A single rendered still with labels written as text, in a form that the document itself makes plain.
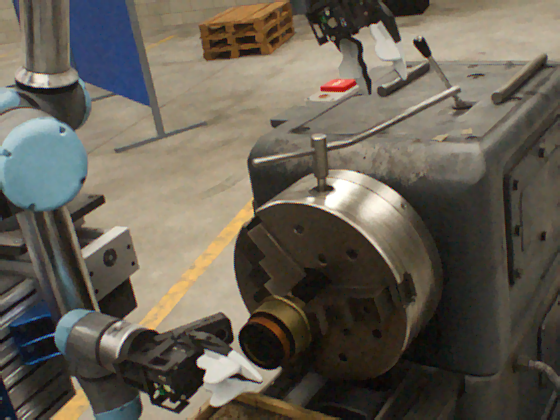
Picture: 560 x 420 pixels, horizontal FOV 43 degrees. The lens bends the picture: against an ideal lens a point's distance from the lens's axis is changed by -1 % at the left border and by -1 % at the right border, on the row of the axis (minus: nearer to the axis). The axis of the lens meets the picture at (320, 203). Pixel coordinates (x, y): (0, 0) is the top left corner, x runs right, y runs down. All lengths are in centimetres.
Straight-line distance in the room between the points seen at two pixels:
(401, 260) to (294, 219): 17
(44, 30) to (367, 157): 63
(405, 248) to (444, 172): 14
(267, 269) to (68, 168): 31
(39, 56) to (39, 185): 50
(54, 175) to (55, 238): 21
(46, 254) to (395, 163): 56
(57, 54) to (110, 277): 42
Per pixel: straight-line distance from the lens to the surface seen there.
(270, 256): 107
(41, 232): 117
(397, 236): 104
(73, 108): 149
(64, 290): 121
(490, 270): 116
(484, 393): 128
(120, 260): 139
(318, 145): 103
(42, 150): 97
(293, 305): 102
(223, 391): 99
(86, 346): 111
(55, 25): 142
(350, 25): 104
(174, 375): 98
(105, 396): 117
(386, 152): 115
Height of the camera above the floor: 164
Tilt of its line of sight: 23 degrees down
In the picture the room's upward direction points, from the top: 9 degrees counter-clockwise
